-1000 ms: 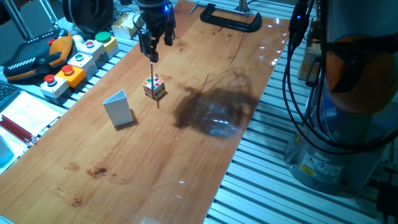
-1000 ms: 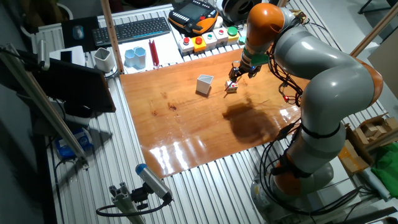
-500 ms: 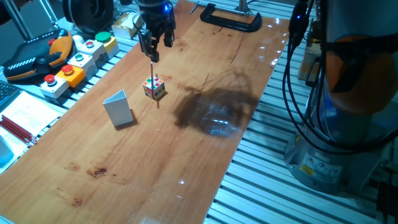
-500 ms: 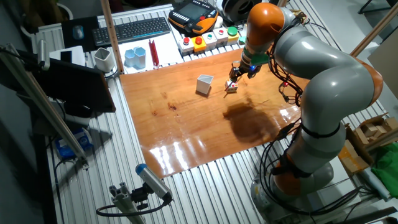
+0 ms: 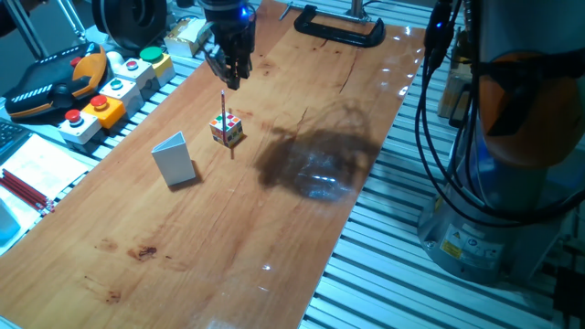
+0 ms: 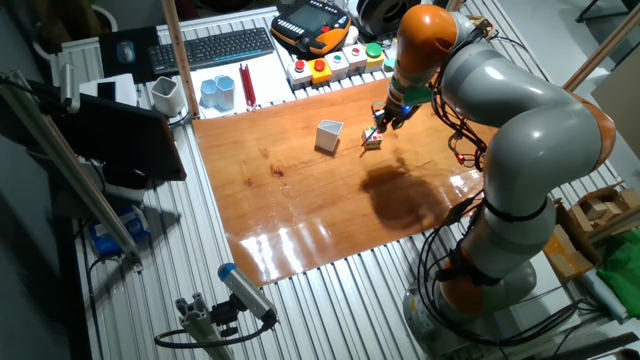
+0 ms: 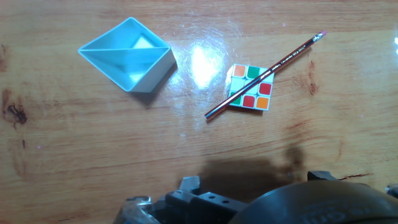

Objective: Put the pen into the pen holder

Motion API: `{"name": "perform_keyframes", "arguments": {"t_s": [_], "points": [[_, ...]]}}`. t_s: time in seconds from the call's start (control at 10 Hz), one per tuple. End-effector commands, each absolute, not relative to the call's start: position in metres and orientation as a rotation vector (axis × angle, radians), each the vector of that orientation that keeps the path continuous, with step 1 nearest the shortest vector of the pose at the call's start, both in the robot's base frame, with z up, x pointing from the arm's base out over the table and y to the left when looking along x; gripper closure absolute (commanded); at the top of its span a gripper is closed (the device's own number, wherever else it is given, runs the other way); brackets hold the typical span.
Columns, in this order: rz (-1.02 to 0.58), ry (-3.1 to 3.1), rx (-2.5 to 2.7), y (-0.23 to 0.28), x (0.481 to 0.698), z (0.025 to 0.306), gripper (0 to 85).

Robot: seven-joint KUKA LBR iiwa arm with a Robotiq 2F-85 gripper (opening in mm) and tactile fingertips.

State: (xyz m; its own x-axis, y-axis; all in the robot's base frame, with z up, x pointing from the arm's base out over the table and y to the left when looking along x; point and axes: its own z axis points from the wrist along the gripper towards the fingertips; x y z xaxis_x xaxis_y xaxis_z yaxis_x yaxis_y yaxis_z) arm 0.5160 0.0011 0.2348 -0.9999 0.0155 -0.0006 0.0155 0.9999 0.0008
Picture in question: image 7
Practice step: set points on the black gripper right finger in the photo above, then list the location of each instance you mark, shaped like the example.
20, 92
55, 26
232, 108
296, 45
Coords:
321, 176

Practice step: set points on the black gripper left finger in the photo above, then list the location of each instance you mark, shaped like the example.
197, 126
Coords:
202, 208

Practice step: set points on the red striped pencil with eraser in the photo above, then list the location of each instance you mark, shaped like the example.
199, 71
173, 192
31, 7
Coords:
280, 63

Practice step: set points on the white rubik's cube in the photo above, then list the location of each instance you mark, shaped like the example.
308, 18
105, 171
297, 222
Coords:
248, 101

